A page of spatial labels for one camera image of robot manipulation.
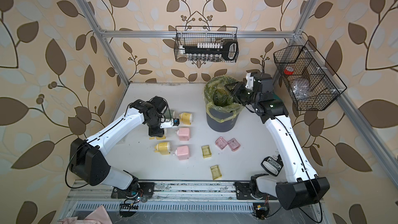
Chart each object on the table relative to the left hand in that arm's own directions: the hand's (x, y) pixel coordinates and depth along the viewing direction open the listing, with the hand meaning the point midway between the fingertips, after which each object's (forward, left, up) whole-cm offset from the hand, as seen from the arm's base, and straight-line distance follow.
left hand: (158, 127), depth 82 cm
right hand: (+8, -35, +22) cm, 42 cm away
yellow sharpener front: (-9, -4, -6) cm, 12 cm away
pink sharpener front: (-11, -13, -7) cm, 19 cm away
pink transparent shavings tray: (-2, -35, -14) cm, 38 cm away
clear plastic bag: (+10, -71, +20) cm, 75 cm away
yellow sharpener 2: (-4, -4, -3) cm, 7 cm away
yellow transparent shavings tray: (-8, -26, -14) cm, 31 cm away
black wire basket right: (+12, -76, +22) cm, 80 cm away
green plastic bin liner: (+18, -32, +6) cm, 37 cm away
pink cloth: (-37, +21, -13) cm, 45 cm away
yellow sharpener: (+10, -14, -7) cm, 18 cm away
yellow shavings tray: (-19, -31, -14) cm, 39 cm away
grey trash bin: (+7, -33, -11) cm, 35 cm away
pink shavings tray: (-3, -42, -13) cm, 45 cm away
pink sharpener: (0, -13, -7) cm, 15 cm away
